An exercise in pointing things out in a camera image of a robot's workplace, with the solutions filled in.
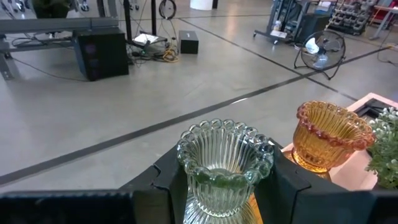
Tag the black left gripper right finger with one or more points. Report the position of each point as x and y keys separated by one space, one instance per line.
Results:
x=280 y=193

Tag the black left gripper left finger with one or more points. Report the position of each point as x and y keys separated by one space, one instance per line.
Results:
x=158 y=199

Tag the clear glass candle holder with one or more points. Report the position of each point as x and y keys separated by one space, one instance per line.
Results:
x=224 y=161

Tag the amber glass candle holder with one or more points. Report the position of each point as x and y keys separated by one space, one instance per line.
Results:
x=326 y=137

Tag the green artificial plant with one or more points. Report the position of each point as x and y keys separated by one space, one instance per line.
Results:
x=387 y=149

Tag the black floor fan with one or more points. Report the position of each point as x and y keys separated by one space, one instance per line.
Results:
x=320 y=53

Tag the black computer tower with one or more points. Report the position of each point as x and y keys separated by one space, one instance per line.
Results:
x=102 y=53

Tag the small black box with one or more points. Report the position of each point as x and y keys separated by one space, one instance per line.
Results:
x=188 y=42

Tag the black crate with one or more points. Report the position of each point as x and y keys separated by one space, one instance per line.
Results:
x=314 y=28

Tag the black standing desk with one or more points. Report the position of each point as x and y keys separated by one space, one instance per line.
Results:
x=127 y=18

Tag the blue-grey rolling desk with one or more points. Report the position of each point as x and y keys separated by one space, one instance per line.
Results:
x=273 y=9

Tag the rack with storage bins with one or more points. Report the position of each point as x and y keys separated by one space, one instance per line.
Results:
x=348 y=18

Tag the white round pillar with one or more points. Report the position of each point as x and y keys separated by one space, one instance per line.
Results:
x=202 y=4

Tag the grey metal bench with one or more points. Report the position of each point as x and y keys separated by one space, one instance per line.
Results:
x=46 y=25

